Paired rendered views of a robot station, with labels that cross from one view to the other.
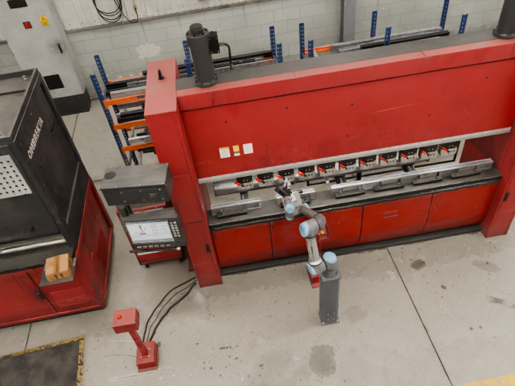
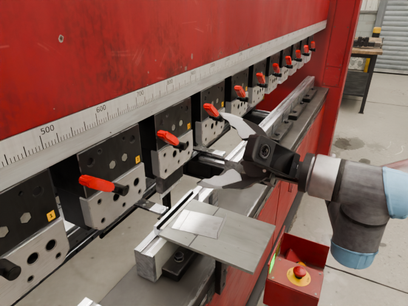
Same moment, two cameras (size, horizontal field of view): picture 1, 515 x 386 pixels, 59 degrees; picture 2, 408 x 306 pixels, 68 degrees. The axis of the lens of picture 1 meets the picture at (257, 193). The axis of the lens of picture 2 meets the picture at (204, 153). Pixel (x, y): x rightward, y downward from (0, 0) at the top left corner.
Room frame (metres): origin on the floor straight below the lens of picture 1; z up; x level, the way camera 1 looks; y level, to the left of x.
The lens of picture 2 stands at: (2.80, 0.24, 1.56)
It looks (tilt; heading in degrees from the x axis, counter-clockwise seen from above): 27 degrees down; 301
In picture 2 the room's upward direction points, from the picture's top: straight up
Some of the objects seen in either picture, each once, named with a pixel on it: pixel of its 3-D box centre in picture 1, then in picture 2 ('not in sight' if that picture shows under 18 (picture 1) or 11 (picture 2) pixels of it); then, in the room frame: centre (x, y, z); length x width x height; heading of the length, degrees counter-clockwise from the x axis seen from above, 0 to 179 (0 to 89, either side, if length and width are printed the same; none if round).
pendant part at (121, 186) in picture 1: (149, 213); not in sight; (2.68, 0.92, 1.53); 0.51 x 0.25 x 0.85; 85
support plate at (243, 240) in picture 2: (292, 202); (218, 231); (3.08, -0.32, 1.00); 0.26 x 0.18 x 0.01; 3
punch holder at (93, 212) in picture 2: (264, 176); (101, 172); (3.22, -0.09, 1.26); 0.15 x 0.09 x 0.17; 93
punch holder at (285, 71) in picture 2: (387, 156); (277, 64); (3.27, -1.29, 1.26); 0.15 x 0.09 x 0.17; 93
